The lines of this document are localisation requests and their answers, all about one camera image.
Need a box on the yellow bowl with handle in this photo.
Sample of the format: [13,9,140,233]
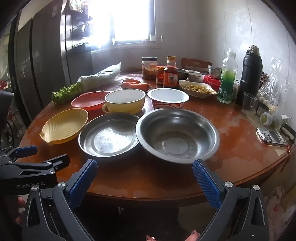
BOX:
[102,89,146,114]

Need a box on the yellow shell-shaped plate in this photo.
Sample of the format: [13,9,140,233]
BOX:
[39,108,89,146]

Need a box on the white paper noodle bowl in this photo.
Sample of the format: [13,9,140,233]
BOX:
[147,88,190,110]

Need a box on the red-lidded sauce jar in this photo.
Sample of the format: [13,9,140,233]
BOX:
[156,65,169,85]

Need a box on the green fruit in foam net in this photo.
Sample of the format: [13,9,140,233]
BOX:
[259,112,274,127]

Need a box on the clear plastic bag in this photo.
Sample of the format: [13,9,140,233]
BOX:
[259,62,289,107]

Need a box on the small digital scale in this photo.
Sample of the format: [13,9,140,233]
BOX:
[256,127,288,147]

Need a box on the wooden chair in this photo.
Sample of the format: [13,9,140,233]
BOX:
[181,58,213,73]

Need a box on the red tissue box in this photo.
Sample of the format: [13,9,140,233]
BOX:
[203,75,222,92]

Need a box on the green liquid plastic bottle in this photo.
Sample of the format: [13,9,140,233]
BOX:
[216,49,238,104]

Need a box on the white foam net fruit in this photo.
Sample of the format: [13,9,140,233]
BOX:
[272,113,284,128]

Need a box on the shiny small steel bowl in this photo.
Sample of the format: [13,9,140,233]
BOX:
[208,65,223,80]

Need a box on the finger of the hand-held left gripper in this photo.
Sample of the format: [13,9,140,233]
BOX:
[0,154,70,176]
[0,145,38,163]

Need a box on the grey refrigerator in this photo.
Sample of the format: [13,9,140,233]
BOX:
[14,0,93,121]

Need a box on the black-lidded clear jar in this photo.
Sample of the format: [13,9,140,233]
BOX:
[142,57,158,80]

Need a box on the white charger plug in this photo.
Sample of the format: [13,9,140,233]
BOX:
[281,116,292,130]

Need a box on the celery bunch in plastic bag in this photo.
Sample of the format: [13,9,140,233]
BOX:
[51,62,122,104]

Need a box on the person's right hand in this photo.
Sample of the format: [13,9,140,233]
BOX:
[146,229,200,241]

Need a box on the large orange carrot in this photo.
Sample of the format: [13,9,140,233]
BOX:
[121,82,149,90]

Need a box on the window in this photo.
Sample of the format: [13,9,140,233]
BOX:
[90,0,155,44]

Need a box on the white ceramic bowl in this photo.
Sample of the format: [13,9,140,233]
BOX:
[188,71,205,82]

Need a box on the black thermos flask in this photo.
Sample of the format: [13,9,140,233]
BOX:
[236,45,263,106]

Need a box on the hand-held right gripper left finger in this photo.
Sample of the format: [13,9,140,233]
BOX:
[22,159,99,241]

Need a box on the clear plastic cup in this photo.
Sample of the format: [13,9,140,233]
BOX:
[242,92,258,111]

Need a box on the orange-capped sauce bottle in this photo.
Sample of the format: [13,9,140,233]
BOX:
[163,56,178,88]

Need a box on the small steel cup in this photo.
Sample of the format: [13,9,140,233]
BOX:
[256,102,270,117]

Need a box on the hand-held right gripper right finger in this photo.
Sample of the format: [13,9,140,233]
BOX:
[192,159,270,241]

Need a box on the steel plate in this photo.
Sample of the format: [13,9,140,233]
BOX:
[78,113,141,158]

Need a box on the large steel bowl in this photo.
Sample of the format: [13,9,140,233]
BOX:
[135,108,220,164]

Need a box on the white dish with food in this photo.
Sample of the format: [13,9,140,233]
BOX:
[179,80,218,98]

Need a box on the floral cloth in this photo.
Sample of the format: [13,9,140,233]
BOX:
[264,185,296,232]

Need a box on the dark small steel bowl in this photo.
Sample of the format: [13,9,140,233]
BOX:
[177,69,190,80]

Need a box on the person's left hand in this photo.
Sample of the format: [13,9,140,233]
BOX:
[15,195,27,225]

